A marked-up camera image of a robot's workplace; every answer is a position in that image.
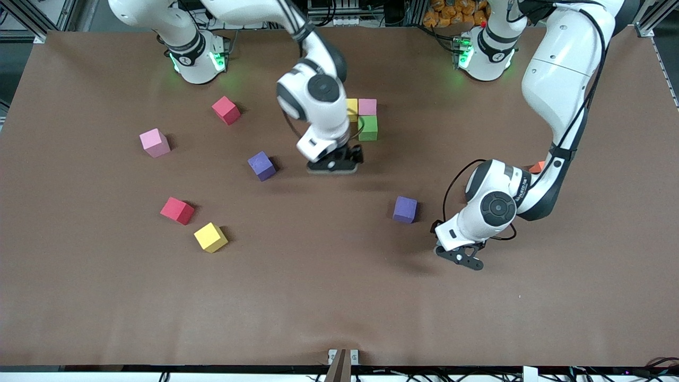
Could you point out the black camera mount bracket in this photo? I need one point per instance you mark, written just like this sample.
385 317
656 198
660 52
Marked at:
464 258
331 167

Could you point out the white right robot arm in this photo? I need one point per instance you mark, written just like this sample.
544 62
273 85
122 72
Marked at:
318 90

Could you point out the brown paper table cover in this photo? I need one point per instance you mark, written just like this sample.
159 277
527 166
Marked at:
339 297

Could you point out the red foam cube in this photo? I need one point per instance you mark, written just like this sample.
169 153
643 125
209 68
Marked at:
177 210
226 110

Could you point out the yellow foam cube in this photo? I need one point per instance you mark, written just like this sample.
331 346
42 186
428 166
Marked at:
352 109
210 237

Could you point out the green foam cube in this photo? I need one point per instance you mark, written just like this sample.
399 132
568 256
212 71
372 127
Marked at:
368 128

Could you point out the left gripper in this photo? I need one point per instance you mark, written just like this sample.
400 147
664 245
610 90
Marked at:
433 227

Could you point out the orange foam cube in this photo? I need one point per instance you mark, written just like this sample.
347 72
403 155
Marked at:
537 167

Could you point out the black right camera mount bracket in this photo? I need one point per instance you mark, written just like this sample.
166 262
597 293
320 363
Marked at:
331 167

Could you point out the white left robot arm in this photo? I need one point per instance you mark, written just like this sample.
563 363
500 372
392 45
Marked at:
562 69

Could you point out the metal table clamp bracket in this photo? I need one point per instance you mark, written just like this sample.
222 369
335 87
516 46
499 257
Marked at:
344 363

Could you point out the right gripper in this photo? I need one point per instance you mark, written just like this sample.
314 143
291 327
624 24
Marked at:
352 154

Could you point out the aluminium frame profile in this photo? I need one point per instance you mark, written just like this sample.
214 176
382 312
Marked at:
38 37
655 16

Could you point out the black left camera mount bracket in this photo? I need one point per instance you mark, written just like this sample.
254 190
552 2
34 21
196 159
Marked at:
464 258

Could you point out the white power strip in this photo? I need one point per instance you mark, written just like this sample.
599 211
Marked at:
244 22
345 20

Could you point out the bag of orange items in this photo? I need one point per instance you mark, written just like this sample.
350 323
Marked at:
451 13

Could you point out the pink foam cube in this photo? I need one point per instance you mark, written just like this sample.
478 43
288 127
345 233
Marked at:
155 143
367 106

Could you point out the purple foam cube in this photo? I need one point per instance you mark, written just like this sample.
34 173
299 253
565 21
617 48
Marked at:
261 165
405 209

